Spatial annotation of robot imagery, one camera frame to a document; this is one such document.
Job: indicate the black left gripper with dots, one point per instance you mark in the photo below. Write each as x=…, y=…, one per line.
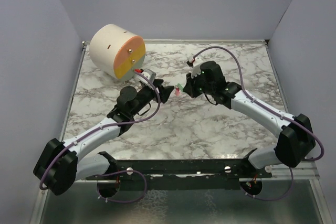
x=165, y=92

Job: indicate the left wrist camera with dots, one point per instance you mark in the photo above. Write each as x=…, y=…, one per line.
x=149, y=74

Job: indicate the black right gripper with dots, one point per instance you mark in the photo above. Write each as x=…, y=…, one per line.
x=189, y=87

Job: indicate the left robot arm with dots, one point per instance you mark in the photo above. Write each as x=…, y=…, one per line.
x=57, y=166

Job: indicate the green key tag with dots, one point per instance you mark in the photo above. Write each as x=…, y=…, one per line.
x=179, y=87

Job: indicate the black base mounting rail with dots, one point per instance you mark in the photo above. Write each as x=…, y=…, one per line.
x=180, y=174

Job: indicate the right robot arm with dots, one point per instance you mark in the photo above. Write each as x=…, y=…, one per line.
x=294, y=142

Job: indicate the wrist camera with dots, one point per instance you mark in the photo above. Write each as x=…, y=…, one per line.
x=149, y=74
x=195, y=64

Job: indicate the round key holder drum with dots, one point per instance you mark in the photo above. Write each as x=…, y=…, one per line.
x=117, y=52

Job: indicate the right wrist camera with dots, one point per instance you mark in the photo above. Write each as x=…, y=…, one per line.
x=195, y=64

